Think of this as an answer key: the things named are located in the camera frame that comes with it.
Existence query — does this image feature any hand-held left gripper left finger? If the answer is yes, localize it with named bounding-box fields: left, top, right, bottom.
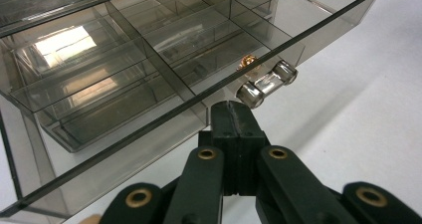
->
left=198, top=100, right=240, bottom=197

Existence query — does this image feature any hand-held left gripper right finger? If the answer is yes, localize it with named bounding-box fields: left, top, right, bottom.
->
left=228, top=100, right=271, bottom=197

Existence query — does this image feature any gold ring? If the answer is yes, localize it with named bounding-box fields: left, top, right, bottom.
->
left=236, top=54, right=260, bottom=73

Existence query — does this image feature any smoky clear drawer organizer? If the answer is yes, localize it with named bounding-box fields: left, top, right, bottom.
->
left=0, top=0, right=386, bottom=218

